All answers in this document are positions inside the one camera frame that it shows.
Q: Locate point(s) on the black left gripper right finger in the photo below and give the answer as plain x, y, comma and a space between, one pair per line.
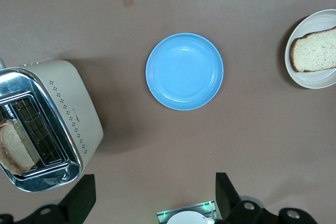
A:
228, 203

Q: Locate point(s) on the blue round plate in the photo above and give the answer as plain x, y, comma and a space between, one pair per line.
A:
183, 72

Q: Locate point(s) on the toasted bread slice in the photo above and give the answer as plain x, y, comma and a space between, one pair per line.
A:
13, 150
315, 53

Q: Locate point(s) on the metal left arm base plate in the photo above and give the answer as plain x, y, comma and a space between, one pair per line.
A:
162, 214

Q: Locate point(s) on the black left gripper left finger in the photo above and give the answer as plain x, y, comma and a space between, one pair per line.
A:
78, 200

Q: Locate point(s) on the beige round plate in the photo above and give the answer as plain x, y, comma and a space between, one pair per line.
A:
312, 81

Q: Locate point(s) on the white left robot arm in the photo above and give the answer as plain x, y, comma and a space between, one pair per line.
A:
189, 218

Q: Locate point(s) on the beige chrome two-slot toaster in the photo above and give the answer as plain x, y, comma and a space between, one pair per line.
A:
78, 98

